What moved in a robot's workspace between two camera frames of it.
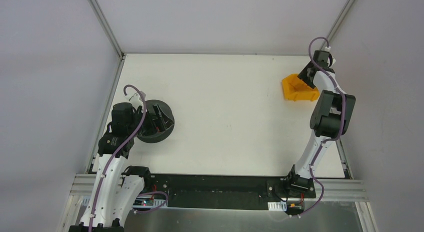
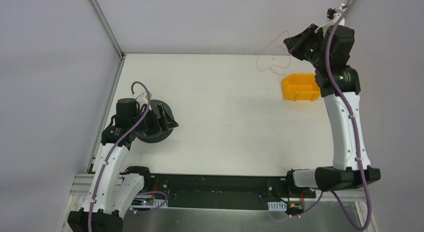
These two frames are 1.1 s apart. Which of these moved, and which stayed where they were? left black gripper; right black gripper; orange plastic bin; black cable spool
Moved: right black gripper
Stayed: left black gripper; orange plastic bin; black cable spool
